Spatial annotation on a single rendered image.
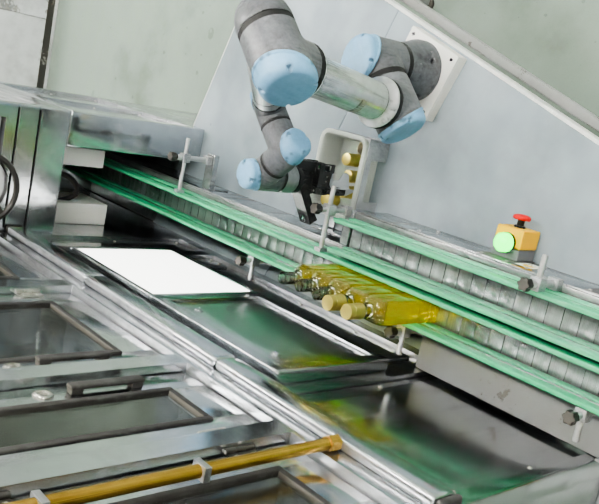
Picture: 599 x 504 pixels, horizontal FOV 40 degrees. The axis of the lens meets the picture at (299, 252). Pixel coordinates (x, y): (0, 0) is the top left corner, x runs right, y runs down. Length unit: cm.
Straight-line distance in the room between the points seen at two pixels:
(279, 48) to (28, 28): 400
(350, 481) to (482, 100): 103
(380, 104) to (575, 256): 54
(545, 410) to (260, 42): 93
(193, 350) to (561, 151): 91
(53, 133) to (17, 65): 295
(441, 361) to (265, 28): 84
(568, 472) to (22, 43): 447
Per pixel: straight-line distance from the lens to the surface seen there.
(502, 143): 197
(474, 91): 204
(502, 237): 183
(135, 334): 182
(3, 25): 539
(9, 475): 119
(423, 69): 203
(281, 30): 156
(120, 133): 261
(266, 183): 196
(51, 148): 251
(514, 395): 180
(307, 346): 183
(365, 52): 192
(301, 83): 155
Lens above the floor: 240
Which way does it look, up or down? 43 degrees down
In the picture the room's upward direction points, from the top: 89 degrees counter-clockwise
